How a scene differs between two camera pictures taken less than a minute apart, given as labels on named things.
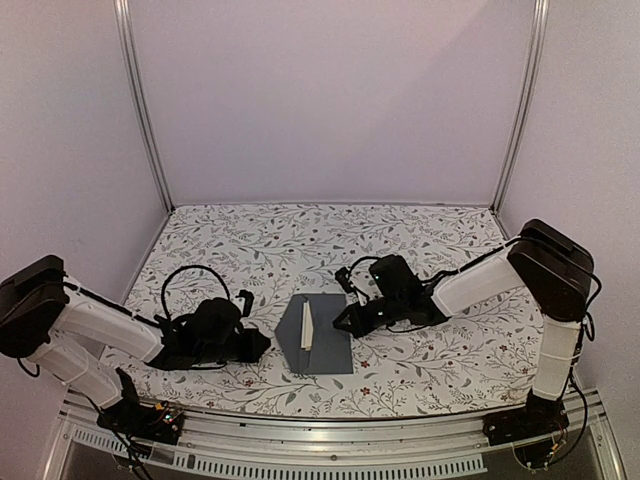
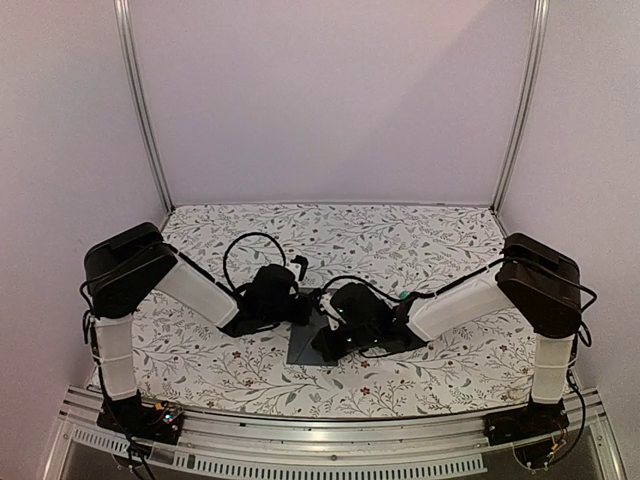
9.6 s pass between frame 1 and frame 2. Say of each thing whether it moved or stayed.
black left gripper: moved
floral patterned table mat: stayed
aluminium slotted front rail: stayed
